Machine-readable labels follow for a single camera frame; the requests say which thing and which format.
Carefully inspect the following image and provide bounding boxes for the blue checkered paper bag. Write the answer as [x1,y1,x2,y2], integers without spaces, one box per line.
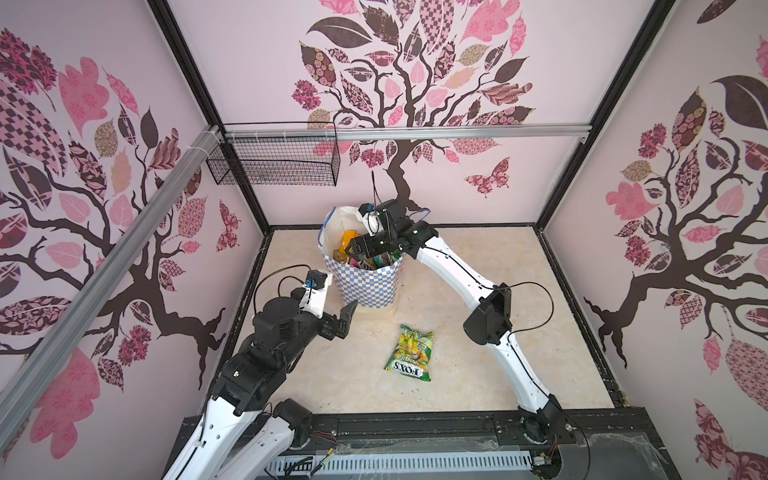
[318,206,405,316]

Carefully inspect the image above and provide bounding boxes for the green Fox's candy bag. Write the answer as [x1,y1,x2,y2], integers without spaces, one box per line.
[384,324,434,382]

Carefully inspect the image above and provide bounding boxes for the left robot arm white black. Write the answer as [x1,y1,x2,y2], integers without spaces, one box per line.
[164,297,358,479]

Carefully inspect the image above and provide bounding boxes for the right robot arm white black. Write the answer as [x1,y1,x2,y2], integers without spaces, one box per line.
[345,200,566,444]

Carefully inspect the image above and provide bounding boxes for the yellow orange snack bag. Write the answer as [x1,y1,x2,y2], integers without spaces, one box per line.
[332,230,360,264]

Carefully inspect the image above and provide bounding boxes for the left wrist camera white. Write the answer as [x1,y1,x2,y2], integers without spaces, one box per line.
[299,270,333,319]

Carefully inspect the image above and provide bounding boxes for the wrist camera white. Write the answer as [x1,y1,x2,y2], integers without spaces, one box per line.
[299,270,333,319]
[356,203,380,236]

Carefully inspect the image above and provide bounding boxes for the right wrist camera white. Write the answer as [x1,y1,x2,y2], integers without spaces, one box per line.
[356,203,380,236]

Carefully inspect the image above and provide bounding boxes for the black wire basket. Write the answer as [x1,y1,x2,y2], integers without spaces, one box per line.
[206,120,341,187]

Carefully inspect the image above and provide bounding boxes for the back aluminium rail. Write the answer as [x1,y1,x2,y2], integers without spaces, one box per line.
[225,123,592,141]

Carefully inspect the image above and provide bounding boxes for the aluminium rail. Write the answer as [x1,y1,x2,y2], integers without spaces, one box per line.
[1,125,222,448]
[225,123,592,141]

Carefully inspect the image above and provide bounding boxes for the white slotted cable duct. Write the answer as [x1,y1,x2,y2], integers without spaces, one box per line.
[265,451,533,479]

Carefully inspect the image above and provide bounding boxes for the left aluminium rail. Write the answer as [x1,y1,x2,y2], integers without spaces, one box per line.
[1,125,222,448]

